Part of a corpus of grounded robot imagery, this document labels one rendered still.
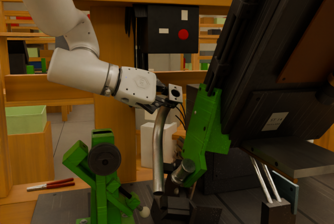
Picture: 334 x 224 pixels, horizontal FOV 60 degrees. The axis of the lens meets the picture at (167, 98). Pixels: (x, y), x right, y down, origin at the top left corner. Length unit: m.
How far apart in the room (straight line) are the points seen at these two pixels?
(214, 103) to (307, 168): 0.24
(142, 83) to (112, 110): 0.30
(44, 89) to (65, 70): 0.41
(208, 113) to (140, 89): 0.18
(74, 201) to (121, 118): 0.30
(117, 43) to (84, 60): 0.30
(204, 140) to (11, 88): 0.70
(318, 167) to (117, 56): 0.68
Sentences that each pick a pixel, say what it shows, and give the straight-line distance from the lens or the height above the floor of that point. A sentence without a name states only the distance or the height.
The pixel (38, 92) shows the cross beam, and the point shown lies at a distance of 1.11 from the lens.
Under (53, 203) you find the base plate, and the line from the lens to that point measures 1.00.
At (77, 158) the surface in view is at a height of 1.12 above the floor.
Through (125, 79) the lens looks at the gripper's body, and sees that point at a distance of 0.74.
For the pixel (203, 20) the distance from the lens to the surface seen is 8.37.
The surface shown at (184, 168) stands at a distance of 0.72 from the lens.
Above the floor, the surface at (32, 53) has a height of 1.22.
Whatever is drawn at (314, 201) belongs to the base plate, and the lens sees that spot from 1.05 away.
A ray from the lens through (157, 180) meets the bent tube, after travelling 0.78.
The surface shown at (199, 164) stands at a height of 1.09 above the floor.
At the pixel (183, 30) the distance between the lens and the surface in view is 0.94.
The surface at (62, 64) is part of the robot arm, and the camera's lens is 0.71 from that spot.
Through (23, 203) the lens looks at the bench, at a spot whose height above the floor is 0.88.
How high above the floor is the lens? 1.37
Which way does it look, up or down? 10 degrees down
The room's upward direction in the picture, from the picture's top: straight up
